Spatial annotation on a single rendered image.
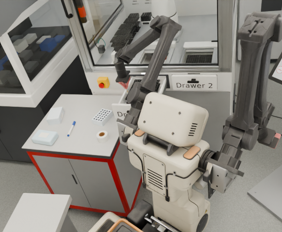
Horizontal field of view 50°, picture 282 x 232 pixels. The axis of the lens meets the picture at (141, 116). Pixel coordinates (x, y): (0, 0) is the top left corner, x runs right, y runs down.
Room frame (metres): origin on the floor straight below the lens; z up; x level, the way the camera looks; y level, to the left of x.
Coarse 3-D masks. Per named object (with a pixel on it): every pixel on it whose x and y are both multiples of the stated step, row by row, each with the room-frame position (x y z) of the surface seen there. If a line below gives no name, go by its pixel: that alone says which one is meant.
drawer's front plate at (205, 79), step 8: (176, 80) 1.68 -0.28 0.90; (184, 80) 1.66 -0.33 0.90; (200, 80) 1.61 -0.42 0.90; (208, 80) 1.59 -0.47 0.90; (216, 80) 1.58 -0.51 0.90; (176, 88) 1.68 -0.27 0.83; (184, 88) 1.66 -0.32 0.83; (192, 88) 1.64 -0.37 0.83; (200, 88) 1.62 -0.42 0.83; (208, 88) 1.60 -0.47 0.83; (216, 88) 1.58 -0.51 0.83
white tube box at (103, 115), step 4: (100, 112) 1.64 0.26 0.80; (104, 112) 1.63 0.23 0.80; (108, 112) 1.62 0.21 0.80; (96, 116) 1.61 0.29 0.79; (100, 116) 1.60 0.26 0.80; (104, 116) 1.59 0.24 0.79; (108, 116) 1.59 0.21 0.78; (92, 120) 1.58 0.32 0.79; (96, 120) 1.57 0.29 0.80; (100, 120) 1.56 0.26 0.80; (104, 120) 1.56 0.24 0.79; (108, 120) 1.59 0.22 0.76; (96, 124) 1.57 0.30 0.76; (100, 124) 1.54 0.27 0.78; (104, 124) 1.55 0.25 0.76
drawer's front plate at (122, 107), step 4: (112, 104) 1.52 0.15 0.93; (116, 104) 1.51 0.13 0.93; (120, 104) 1.50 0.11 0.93; (124, 104) 1.49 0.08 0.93; (128, 104) 1.48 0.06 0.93; (112, 108) 1.52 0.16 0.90; (116, 108) 1.51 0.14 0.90; (120, 108) 1.50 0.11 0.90; (124, 108) 1.49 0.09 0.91; (128, 108) 1.48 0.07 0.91; (116, 112) 1.51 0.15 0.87; (124, 112) 1.49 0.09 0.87; (116, 116) 1.51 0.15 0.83; (120, 116) 1.50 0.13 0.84; (124, 116) 1.49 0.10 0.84
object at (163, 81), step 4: (132, 80) 1.81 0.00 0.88; (160, 80) 1.75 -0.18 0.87; (164, 80) 1.71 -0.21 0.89; (132, 84) 1.80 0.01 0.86; (160, 84) 1.75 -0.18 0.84; (164, 84) 1.68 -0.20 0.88; (128, 88) 1.72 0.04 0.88; (160, 88) 1.71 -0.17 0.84; (164, 88) 1.66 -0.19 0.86; (124, 92) 1.67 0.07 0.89; (128, 92) 1.71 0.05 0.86; (160, 92) 1.58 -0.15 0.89; (164, 92) 1.65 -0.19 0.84; (124, 96) 1.64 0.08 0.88; (120, 100) 1.59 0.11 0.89; (124, 100) 1.63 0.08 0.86
